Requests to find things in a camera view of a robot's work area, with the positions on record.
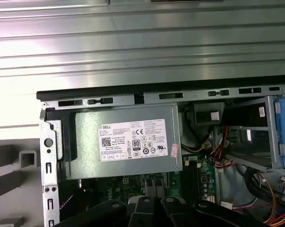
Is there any grey power supply unit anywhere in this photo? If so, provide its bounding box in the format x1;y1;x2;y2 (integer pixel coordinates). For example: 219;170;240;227
65;102;184;181

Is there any black plastic housing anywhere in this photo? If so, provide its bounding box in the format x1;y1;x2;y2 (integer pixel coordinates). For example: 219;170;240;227
194;102;225;125

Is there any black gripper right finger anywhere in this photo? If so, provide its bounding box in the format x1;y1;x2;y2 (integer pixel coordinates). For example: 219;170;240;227
159;196;271;227

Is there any orange yellow wire bundle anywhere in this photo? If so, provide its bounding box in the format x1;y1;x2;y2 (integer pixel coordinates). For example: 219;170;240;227
181;125;285;227

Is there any red black fan wire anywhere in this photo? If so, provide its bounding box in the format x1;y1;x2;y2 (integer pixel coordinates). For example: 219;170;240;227
60;193;74;211

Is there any grey parts rack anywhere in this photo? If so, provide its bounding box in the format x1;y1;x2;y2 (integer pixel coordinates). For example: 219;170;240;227
0;136;43;227

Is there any black RAM slot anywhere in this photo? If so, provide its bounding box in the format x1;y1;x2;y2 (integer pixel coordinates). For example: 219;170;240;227
191;162;202;201
182;162;192;201

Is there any green motherboard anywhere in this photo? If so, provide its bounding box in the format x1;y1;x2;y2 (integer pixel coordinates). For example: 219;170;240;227
59;153;219;213

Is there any grey optical drive cage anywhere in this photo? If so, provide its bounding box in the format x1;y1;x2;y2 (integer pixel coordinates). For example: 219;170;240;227
224;94;283;174

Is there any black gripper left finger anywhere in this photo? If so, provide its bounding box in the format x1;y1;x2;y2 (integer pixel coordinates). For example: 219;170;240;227
53;196;160;227

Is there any black open PC case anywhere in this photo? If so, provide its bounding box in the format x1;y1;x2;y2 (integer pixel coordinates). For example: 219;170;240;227
36;75;285;227

